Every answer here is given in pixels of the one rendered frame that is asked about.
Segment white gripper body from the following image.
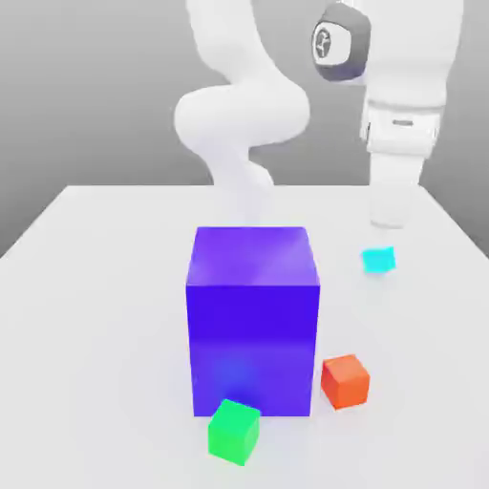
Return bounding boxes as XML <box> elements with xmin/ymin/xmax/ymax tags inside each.
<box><xmin>368</xmin><ymin>151</ymin><xmax>425</xmax><ymax>231</ymax></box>

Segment small cyan cube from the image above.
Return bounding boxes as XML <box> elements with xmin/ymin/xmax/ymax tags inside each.
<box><xmin>361</xmin><ymin>245</ymin><xmax>397</xmax><ymax>275</ymax></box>

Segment small orange cube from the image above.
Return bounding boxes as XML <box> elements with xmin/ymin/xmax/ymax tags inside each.
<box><xmin>320</xmin><ymin>353</ymin><xmax>372</xmax><ymax>413</ymax></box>

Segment small green cube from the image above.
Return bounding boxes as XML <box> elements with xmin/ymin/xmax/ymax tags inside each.
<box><xmin>207</xmin><ymin>397</ymin><xmax>262</xmax><ymax>468</ymax></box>

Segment large purple box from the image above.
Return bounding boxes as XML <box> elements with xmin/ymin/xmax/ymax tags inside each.
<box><xmin>184</xmin><ymin>225</ymin><xmax>321</xmax><ymax>418</ymax></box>

